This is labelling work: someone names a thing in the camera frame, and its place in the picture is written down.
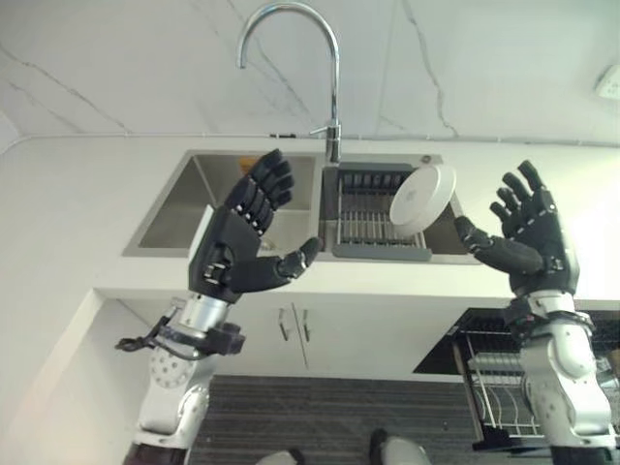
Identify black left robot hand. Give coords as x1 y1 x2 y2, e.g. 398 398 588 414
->
187 148 323 307

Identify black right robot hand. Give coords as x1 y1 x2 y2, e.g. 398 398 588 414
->
453 160 581 297

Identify black open dishwasher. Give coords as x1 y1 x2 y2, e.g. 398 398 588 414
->
412 308 620 454

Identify stainless steel double sink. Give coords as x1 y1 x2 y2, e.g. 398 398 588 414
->
121 149 485 265

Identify white round plate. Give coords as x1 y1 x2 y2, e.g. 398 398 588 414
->
388 163 458 235

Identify grey sink drying rack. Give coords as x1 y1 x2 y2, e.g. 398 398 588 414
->
330 162 433 260

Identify white cabinet doors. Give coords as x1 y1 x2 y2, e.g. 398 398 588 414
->
115 290 514 377

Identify chrome gooseneck faucet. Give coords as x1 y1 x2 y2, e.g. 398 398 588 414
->
235 0 343 164

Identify dark striped floor mat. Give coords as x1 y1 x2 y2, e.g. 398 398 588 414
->
186 373 485 465

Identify robot leg with dark foot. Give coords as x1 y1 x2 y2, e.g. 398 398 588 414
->
369 427 431 465
255 448 304 465

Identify white dishwasher wire rack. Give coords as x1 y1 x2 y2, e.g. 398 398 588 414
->
465 333 620 440

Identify white wall socket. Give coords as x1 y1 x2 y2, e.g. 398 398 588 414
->
594 63 620 102

